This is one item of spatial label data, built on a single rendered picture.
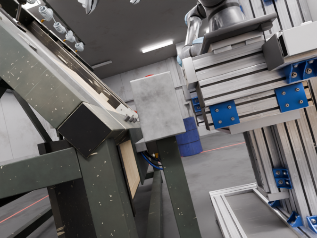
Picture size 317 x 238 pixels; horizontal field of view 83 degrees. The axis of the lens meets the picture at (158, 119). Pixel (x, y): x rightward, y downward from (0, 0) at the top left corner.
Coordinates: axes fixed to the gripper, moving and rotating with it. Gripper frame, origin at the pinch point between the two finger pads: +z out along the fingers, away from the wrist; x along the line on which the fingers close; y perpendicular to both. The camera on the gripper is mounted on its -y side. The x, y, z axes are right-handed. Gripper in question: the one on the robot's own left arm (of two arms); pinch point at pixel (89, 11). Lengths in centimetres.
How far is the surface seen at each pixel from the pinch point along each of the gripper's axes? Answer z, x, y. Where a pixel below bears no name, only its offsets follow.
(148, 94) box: 32, 25, -41
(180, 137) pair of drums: 77, -327, -49
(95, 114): 41, 27, -28
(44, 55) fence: 23.9, 6.1, 11.6
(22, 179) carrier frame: 63, 30, -13
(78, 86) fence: 33.7, 4.4, -5.5
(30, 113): 61, -57, 73
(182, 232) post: 68, 22, -59
